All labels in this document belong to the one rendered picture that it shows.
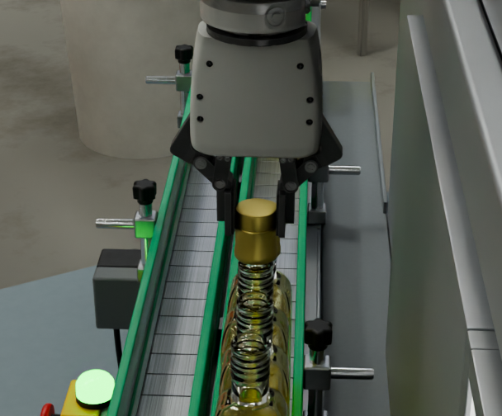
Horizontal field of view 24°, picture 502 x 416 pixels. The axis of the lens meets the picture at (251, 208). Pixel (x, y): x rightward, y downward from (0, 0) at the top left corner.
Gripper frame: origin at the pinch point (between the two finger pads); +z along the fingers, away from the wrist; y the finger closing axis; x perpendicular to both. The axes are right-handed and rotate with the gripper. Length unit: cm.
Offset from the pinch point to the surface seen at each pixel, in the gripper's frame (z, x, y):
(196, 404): 22.9, -4.2, 5.7
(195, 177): 31, -68, 13
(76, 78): 109, -300, 81
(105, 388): 34.5, -21.7, 17.9
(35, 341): 61, -69, 39
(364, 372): 23.4, -10.9, -10.0
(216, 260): 22.8, -30.4, 6.2
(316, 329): 18.4, -10.5, -5.2
